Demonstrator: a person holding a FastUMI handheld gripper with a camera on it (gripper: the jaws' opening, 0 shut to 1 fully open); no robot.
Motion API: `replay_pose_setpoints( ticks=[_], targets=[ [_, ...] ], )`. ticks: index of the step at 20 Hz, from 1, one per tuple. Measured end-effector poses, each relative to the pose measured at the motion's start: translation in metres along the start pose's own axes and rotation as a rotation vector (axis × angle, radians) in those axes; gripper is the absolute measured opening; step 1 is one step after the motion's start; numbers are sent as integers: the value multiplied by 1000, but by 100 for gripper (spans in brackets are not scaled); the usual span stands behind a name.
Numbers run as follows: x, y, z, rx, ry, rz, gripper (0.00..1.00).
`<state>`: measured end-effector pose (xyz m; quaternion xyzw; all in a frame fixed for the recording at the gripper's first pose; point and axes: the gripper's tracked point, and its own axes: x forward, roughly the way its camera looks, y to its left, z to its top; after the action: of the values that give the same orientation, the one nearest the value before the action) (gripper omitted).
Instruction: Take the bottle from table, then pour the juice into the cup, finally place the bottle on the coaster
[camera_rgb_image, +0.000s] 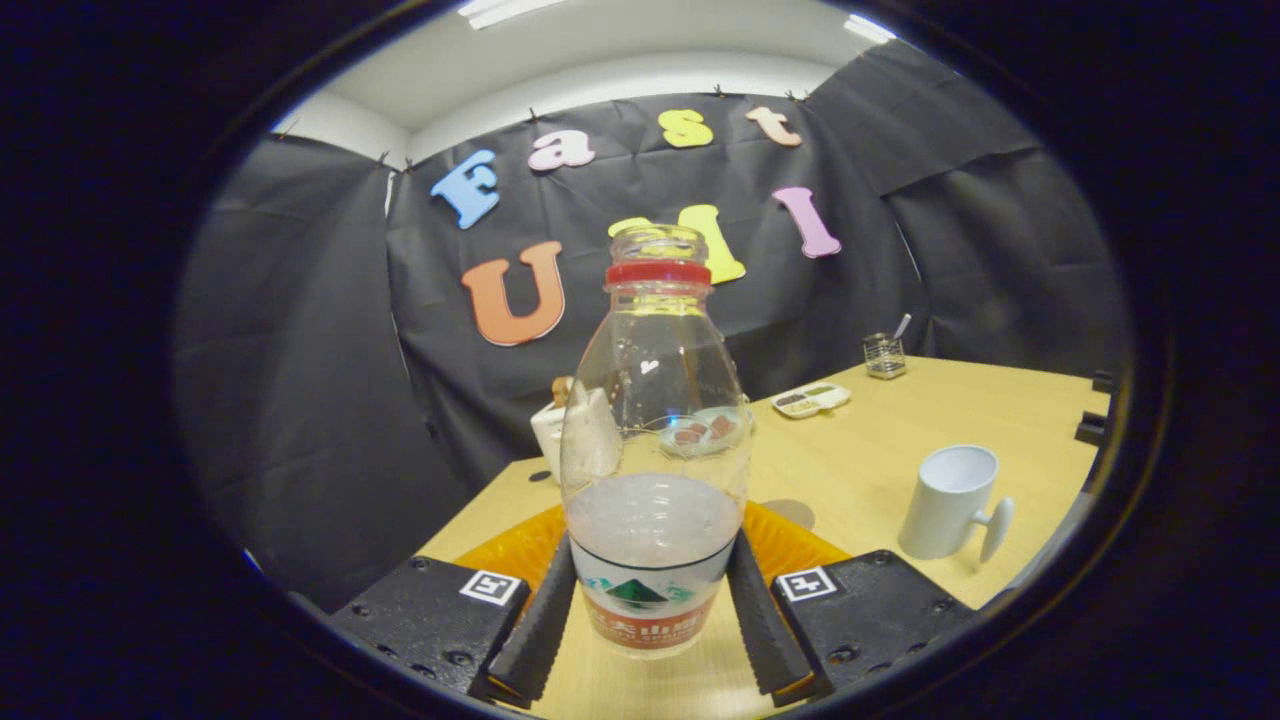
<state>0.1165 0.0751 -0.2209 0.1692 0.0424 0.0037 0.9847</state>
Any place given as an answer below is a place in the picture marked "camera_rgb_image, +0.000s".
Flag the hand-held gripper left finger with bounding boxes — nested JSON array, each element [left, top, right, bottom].
[[330, 504, 581, 706]]

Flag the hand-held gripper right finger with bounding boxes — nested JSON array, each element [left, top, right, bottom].
[[728, 500, 977, 707]]

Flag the round brown coaster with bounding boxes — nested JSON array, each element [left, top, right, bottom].
[[752, 498, 817, 533]]

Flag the clear plastic bottle red label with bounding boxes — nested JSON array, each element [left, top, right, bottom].
[[558, 224, 753, 661]]

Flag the white cup with handle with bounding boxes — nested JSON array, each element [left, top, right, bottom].
[[897, 445, 1015, 564]]

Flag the wooden table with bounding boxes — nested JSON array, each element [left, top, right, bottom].
[[415, 355, 1113, 720]]

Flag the white toaster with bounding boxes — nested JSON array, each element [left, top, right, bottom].
[[530, 398, 569, 485]]

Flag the small divided condiment dish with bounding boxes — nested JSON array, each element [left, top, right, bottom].
[[771, 383, 853, 420]]

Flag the black backdrop cloth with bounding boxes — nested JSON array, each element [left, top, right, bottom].
[[175, 40, 1131, 611]]

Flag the long ceiling light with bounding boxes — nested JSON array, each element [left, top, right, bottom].
[[458, 0, 571, 29]]

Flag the wire mesh basket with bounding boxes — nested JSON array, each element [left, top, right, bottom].
[[863, 333, 908, 381]]

